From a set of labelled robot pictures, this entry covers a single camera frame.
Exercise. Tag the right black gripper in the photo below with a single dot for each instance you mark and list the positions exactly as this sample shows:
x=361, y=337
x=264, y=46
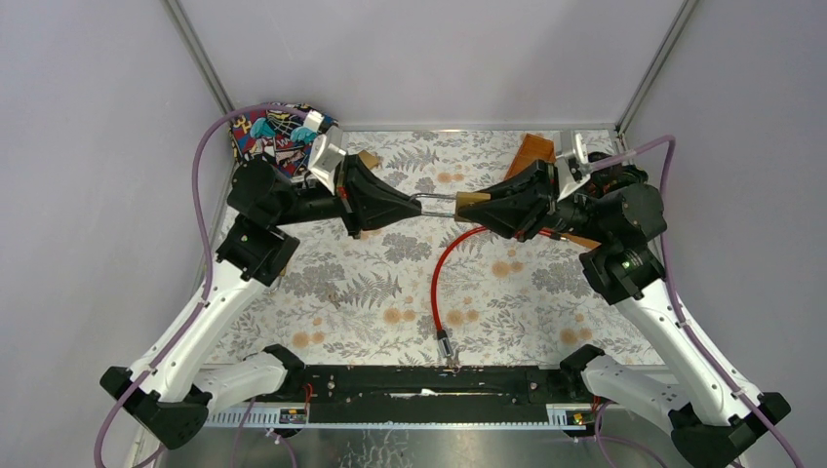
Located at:
x=517, y=205

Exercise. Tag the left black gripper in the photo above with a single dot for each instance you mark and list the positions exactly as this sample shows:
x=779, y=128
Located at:
x=348, y=196

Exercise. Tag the small brass padlock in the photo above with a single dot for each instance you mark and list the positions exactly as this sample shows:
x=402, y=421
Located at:
x=455, y=202

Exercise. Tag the small metal key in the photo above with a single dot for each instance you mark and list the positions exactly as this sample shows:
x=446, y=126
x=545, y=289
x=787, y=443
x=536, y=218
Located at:
x=333, y=298

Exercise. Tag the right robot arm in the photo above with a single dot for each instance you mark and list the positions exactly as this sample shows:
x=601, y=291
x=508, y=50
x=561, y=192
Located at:
x=714, y=413

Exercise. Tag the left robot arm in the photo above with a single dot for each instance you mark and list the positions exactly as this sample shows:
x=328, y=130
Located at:
x=167, y=391

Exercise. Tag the orange compartment tray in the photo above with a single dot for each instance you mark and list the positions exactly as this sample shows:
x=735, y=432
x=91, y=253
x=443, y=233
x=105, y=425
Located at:
x=541, y=148

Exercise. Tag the floral table mat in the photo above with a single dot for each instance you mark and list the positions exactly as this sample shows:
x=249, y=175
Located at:
x=383, y=278

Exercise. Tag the colourful patterned cloth bag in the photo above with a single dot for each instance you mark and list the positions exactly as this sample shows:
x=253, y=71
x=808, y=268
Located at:
x=281, y=139

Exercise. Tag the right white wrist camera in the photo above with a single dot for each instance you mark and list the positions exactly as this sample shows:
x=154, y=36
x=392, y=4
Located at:
x=572, y=163

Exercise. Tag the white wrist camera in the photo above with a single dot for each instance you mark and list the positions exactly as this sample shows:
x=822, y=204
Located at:
x=327, y=151
x=572, y=163

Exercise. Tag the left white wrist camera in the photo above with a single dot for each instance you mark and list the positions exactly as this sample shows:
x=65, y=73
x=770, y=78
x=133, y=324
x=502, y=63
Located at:
x=327, y=151

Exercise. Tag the red cable lock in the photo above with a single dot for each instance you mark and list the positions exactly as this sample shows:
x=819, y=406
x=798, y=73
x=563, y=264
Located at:
x=494, y=302

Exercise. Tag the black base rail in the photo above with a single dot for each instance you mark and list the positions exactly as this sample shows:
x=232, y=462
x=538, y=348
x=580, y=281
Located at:
x=431, y=395

